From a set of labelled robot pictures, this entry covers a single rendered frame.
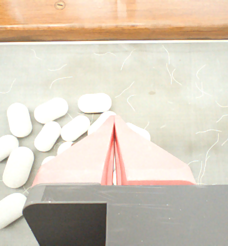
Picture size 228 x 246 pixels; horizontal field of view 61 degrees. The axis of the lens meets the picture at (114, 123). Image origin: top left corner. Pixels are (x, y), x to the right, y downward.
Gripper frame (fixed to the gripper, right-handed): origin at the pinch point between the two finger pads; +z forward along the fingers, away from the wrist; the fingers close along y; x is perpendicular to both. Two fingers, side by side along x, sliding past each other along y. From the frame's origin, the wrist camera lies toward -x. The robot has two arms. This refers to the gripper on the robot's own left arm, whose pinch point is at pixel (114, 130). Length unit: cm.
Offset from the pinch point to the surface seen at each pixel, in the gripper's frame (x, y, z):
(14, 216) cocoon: 8.8, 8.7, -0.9
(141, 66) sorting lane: -0.1, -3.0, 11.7
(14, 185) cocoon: 7.0, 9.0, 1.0
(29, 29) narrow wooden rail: -3.8, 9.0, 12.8
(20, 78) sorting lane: 0.9, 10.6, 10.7
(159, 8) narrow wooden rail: -5.5, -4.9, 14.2
